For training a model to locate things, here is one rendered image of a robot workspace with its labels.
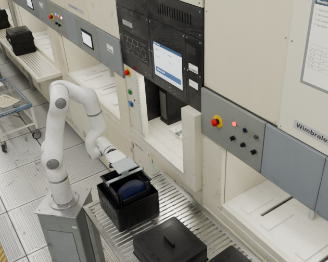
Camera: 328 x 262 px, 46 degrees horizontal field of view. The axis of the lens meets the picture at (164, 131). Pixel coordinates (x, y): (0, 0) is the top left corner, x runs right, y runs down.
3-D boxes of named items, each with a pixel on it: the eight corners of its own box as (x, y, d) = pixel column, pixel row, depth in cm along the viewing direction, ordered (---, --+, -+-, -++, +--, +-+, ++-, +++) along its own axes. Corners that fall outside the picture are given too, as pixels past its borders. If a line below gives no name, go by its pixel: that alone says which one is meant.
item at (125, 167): (138, 187, 249) (134, 148, 231) (154, 206, 234) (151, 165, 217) (103, 203, 238) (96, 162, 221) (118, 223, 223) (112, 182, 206)
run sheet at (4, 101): (-14, 102, 433) (-14, 101, 432) (4, 94, 449) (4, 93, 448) (3, 109, 418) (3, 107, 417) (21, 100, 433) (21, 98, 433)
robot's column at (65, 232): (58, 288, 282) (33, 212, 240) (73, 257, 304) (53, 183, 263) (95, 293, 276) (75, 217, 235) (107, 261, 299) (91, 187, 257)
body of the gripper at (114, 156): (120, 155, 236) (128, 164, 228) (104, 161, 231) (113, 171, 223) (118, 145, 232) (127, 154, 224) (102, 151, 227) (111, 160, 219)
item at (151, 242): (132, 252, 210) (129, 236, 203) (175, 226, 224) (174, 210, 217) (164, 290, 190) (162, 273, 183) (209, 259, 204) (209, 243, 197)
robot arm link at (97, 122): (78, 122, 215) (93, 164, 232) (103, 110, 221) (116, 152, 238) (72, 116, 221) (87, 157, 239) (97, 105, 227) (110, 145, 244)
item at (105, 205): (138, 187, 254) (136, 167, 245) (161, 212, 234) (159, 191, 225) (99, 205, 242) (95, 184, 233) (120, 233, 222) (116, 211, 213)
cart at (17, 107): (-20, 119, 494) (-32, 86, 468) (20, 106, 518) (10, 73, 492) (3, 154, 426) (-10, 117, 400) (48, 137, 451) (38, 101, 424)
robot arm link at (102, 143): (100, 150, 229) (114, 143, 232) (91, 140, 238) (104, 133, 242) (104, 160, 234) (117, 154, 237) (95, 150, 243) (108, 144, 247)
